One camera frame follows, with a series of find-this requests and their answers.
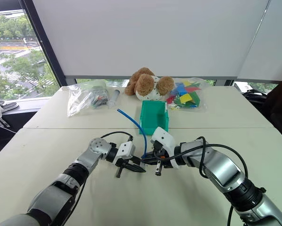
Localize dark window frame post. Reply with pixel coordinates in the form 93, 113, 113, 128
20, 0, 68, 87

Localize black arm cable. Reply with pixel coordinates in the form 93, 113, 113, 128
100, 131, 135, 143
155, 136, 249, 226

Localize green plastic bin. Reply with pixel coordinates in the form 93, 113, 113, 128
139, 100, 170, 136

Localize brown and white plush toy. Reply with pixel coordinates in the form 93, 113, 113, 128
124, 67, 175, 102

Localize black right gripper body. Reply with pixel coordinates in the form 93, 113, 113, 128
152, 140, 170, 177

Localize black slippers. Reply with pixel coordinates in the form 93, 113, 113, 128
0, 102, 20, 111

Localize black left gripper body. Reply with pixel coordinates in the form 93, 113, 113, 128
115, 157, 141, 178

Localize blue cable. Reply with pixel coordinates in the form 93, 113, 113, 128
116, 108, 149, 159

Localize dark chair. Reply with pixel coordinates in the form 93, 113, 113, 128
261, 70, 282, 148

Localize clear bag of small parts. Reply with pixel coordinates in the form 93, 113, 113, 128
66, 79, 109, 118

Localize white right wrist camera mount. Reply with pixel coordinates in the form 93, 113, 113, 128
149, 126, 180, 170

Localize black bag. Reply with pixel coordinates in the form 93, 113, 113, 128
242, 90, 268, 102

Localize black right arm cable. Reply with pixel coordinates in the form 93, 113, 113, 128
155, 136, 249, 226

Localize grey plastic syringe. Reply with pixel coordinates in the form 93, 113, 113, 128
107, 89, 121, 109

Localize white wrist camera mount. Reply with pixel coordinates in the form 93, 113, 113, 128
112, 141, 136, 166
149, 126, 180, 170

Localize narrow white roller blind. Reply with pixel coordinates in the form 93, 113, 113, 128
236, 0, 282, 82

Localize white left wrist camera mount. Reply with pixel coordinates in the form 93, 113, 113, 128
112, 141, 136, 166

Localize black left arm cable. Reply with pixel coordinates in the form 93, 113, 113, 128
100, 131, 135, 143

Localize clear bag of coloured pieces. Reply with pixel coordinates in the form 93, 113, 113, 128
166, 77, 209, 113

